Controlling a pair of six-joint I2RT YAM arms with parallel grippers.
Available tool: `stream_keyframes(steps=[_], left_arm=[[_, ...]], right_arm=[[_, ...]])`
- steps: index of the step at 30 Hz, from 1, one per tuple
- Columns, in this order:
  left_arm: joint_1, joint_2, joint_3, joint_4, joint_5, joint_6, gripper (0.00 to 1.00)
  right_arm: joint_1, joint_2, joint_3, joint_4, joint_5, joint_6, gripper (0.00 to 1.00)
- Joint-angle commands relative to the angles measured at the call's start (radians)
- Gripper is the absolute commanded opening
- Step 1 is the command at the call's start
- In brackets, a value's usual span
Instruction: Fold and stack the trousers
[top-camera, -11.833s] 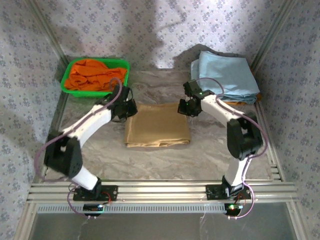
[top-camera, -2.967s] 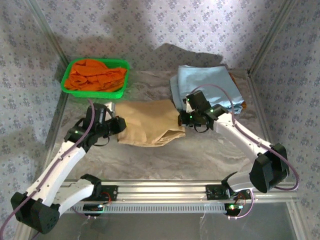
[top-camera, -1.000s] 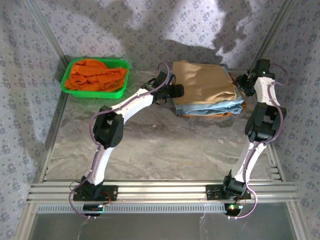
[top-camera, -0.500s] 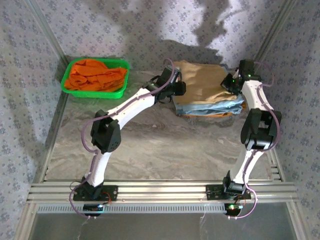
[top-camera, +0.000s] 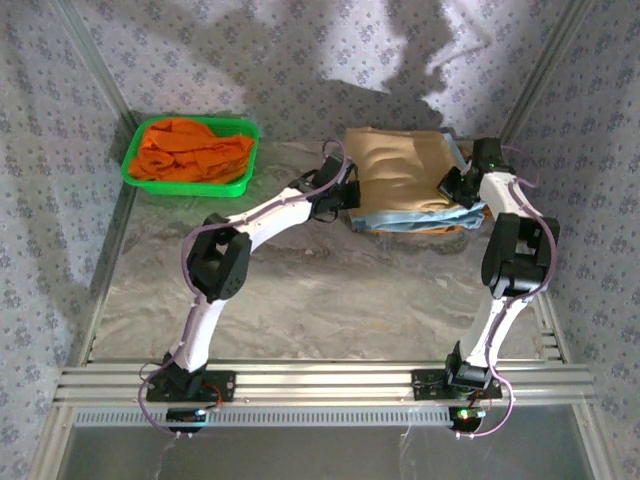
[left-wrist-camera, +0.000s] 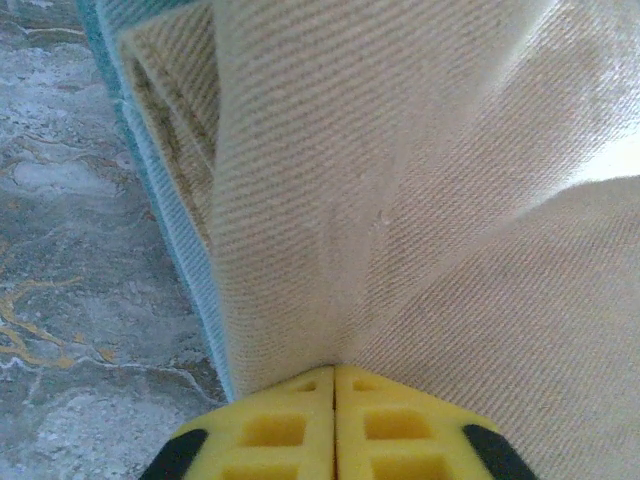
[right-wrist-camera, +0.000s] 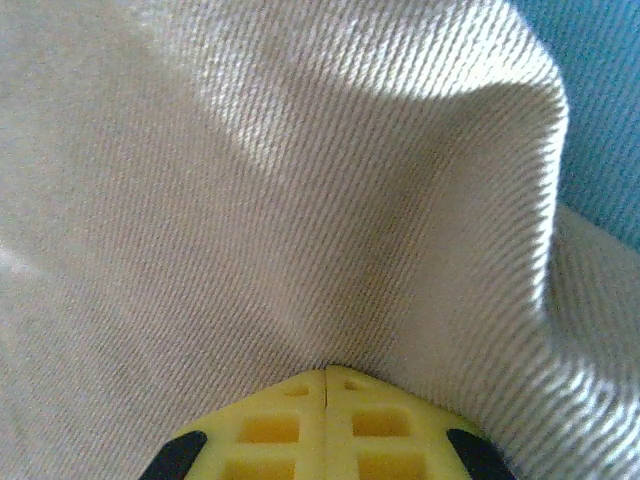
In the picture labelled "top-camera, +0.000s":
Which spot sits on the tan trousers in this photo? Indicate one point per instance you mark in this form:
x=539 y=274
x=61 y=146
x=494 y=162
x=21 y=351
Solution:
x=395 y=170

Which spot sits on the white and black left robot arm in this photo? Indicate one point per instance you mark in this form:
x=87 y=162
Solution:
x=275 y=215

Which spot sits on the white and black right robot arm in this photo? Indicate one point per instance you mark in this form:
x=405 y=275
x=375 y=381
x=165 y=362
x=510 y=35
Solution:
x=497 y=195

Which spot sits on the folded light blue trousers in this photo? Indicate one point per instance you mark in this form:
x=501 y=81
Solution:
x=415 y=220

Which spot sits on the crumpled orange trousers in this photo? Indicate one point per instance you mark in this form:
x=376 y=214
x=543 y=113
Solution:
x=190 y=152

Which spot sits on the green plastic basket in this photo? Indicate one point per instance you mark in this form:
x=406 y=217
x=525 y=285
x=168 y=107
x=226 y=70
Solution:
x=187 y=189

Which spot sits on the floral backdrop cloth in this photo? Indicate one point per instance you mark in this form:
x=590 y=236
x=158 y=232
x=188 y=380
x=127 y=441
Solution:
x=320 y=50

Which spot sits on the black right controller board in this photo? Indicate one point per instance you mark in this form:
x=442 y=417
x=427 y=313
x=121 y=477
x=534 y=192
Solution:
x=465 y=416

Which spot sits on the black controller board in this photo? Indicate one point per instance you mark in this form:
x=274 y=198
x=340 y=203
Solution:
x=185 y=415
x=465 y=416

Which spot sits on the grey metal lower panel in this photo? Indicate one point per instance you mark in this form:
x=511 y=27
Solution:
x=320 y=455

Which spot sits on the black left controller board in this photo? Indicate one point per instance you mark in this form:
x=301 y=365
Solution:
x=185 y=415

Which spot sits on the aluminium frame post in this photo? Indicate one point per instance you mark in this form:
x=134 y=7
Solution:
x=547 y=65
x=97 y=62

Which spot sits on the aluminium side rail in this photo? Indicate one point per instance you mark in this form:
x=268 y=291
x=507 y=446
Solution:
x=552 y=330
x=90 y=320

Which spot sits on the aluminium mounting rail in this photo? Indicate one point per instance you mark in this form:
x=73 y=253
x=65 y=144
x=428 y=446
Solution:
x=350 y=380

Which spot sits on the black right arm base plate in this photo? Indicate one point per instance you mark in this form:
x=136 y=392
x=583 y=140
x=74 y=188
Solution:
x=425 y=385

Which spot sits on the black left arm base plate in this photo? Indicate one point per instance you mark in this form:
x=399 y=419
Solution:
x=222 y=385

